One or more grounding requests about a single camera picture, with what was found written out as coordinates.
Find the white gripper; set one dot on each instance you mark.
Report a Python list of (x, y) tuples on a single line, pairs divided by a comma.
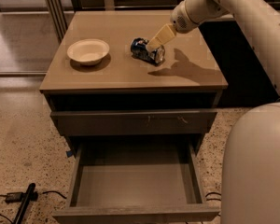
[(181, 19)]

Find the blue pepsi can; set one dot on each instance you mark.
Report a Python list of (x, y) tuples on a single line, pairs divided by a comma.
[(139, 51)]

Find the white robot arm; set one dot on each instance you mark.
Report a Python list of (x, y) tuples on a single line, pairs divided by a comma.
[(250, 189)]

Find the grey drawer cabinet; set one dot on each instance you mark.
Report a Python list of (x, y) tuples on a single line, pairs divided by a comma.
[(189, 77)]

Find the closed grey top drawer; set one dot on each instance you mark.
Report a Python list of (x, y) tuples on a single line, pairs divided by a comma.
[(101, 123)]

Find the open grey middle drawer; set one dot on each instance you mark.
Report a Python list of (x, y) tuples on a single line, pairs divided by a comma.
[(136, 180)]

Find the white paper bowl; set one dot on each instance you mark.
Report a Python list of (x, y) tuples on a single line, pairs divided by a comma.
[(88, 51)]

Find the blue tape piece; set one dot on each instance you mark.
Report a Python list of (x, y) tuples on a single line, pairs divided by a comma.
[(69, 153)]

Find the black power adapter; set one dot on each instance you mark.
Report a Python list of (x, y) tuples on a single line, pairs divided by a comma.
[(14, 197)]

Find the black rod on floor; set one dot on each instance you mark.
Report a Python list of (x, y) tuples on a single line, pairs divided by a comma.
[(29, 196)]

